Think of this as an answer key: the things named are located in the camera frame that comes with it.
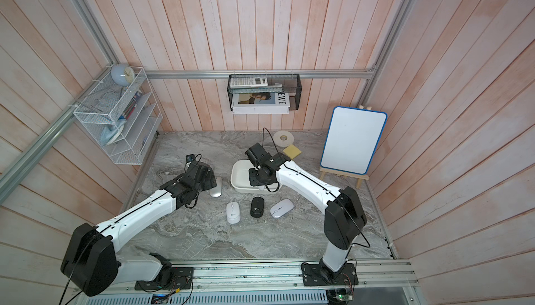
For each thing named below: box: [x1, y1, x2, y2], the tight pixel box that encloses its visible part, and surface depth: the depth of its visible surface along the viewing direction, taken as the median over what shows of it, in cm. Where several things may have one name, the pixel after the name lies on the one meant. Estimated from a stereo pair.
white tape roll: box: [273, 130, 294, 147], surface depth 120 cm
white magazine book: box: [231, 93, 291, 115], surface depth 95 cm
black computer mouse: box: [250, 196, 265, 218], surface depth 90 cm
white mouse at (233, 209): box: [225, 201, 242, 225], surface depth 89 cm
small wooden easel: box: [319, 104, 372, 189], surface depth 95 cm
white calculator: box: [229, 76, 269, 89], surface depth 92 cm
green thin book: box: [228, 83, 285, 95], surface depth 90 cm
